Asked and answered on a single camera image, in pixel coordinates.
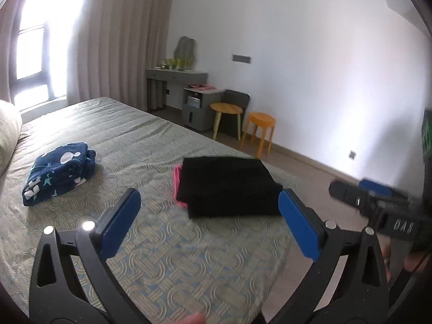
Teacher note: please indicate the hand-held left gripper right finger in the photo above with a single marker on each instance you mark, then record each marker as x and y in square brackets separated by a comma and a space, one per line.
[298, 226]

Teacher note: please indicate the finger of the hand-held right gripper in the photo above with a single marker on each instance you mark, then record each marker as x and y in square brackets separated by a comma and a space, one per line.
[374, 187]
[344, 190]

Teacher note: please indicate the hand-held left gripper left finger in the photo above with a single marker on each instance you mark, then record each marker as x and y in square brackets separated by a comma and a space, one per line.
[123, 219]

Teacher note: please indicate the black pants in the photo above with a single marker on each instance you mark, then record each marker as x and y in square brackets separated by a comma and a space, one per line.
[229, 185]

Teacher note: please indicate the person's right hand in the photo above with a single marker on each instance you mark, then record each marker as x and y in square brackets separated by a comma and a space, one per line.
[413, 264]

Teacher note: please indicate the person's left hand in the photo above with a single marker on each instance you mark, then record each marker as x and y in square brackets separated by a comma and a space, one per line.
[194, 319]

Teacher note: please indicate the pink garment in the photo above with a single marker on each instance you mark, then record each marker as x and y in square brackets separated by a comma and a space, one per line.
[176, 182]

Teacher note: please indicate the dark green object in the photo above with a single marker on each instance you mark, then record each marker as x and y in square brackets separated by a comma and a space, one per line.
[427, 138]

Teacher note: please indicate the navy printed fleece cloth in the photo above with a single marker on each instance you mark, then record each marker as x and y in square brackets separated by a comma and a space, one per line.
[57, 172]

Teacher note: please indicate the bed with patterned bedspread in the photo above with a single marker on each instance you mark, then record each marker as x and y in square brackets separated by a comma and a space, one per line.
[152, 135]

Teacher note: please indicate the orange plastic stool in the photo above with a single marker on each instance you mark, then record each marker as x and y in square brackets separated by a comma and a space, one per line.
[260, 118]

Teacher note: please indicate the grey drawer cabinet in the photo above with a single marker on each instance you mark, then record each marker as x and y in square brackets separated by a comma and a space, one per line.
[197, 116]

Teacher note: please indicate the white box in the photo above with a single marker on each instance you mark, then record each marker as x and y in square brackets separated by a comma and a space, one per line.
[194, 102]

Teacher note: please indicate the round wooden stool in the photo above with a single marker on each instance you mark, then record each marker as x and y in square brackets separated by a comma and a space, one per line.
[226, 108]

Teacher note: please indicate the dark chair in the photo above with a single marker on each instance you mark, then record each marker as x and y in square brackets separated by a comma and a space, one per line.
[236, 97]

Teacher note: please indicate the cream pillow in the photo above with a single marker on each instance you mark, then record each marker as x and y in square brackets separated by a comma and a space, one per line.
[8, 131]

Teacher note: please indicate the pink booklet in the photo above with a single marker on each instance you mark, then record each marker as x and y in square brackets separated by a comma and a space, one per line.
[202, 87]

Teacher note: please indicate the grey desk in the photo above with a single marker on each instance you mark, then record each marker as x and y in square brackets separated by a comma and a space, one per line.
[175, 73]

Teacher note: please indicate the row of green bottles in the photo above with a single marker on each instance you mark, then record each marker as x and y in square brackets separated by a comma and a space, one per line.
[173, 63]

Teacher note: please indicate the beige curtain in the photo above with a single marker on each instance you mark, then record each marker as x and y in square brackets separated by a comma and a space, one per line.
[125, 40]

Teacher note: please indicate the grey green bag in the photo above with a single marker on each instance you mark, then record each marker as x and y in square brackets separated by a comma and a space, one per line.
[185, 49]

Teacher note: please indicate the window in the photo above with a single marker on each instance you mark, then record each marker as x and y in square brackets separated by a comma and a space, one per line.
[33, 50]

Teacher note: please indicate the wall outlet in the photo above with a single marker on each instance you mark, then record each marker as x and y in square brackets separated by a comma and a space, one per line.
[352, 155]

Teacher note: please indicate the grey wall switch panel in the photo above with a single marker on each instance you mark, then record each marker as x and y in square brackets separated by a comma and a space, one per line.
[242, 59]

